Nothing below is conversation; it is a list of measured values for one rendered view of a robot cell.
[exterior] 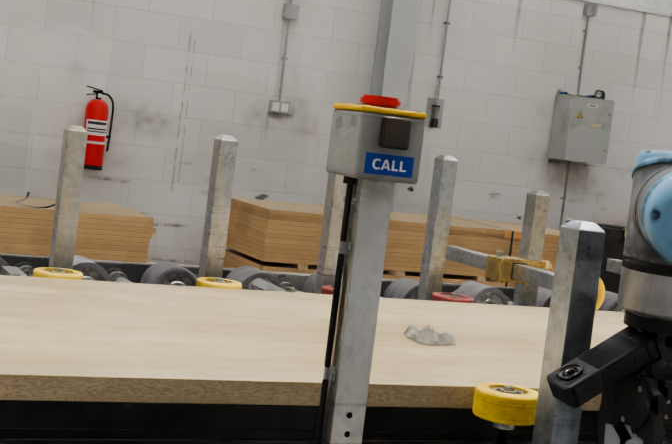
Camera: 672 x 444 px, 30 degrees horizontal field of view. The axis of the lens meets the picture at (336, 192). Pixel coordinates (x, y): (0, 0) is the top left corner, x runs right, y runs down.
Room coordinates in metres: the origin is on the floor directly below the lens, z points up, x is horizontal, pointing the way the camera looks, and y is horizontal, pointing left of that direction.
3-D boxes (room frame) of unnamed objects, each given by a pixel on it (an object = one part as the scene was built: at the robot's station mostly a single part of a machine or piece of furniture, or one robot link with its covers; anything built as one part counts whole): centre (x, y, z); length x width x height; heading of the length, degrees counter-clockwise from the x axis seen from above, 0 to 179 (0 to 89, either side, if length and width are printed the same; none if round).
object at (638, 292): (1.29, -0.35, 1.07); 0.10 x 0.09 x 0.05; 25
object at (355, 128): (1.23, -0.03, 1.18); 0.07 x 0.07 x 0.08; 25
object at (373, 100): (1.23, -0.03, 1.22); 0.04 x 0.04 x 0.02
